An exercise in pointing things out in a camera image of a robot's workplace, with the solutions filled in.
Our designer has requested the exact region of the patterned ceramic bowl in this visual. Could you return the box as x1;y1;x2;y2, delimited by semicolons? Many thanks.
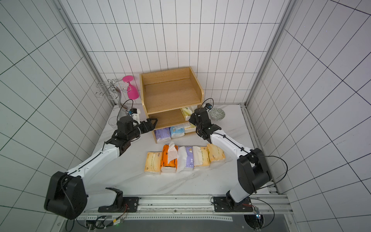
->
209;108;226;121

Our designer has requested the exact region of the yellow tissue pack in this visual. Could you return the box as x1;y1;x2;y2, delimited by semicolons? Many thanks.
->
144;152;162;175

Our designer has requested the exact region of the yellow-white tissue pack bottom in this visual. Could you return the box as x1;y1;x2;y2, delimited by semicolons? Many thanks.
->
183;122;196;133

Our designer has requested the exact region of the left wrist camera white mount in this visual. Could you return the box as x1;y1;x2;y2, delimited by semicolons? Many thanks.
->
128;108;141;124

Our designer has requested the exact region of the blue tissue pack bottom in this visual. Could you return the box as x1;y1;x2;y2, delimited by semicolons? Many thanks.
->
170;126;185;138

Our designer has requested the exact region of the pink wine glass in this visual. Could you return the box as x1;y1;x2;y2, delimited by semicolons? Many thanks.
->
122;75;140;100

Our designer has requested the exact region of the beige tissue pack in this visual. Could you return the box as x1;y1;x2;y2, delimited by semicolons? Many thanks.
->
207;144;226;163
192;146;210;169

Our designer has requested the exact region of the white-yellow tissue pack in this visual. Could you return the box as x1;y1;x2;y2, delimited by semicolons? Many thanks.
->
180;105;197;121

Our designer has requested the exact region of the purple tissue pack bottom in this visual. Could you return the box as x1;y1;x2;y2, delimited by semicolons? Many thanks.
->
155;128;171;143

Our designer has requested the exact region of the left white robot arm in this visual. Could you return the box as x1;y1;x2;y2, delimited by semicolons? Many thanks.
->
43;116;158;220

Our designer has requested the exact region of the orange tissue pack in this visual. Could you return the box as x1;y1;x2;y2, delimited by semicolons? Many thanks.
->
161;142;178;173

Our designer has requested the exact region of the wooden three-tier shelf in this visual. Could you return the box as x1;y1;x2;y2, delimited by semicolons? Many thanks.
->
140;67;204;130

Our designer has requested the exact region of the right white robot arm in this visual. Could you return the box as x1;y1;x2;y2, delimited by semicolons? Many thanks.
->
189;107;272;206

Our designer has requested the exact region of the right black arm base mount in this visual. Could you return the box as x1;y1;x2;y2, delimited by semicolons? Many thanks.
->
210;192;254;213

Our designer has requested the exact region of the silver glass holder stand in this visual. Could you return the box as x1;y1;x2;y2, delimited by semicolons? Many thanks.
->
95;79;130;110

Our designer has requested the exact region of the purple tissue pack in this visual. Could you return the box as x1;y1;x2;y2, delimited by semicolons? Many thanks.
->
176;146;194;173
155;128;171;143

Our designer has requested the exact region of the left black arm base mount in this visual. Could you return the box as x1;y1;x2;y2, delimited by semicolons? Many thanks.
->
98;188;140;213

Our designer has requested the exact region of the clear plastic cup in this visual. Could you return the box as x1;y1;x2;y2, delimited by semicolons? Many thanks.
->
108;117;117;128

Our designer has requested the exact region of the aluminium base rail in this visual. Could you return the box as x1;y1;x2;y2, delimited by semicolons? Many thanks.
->
77;194;294;223

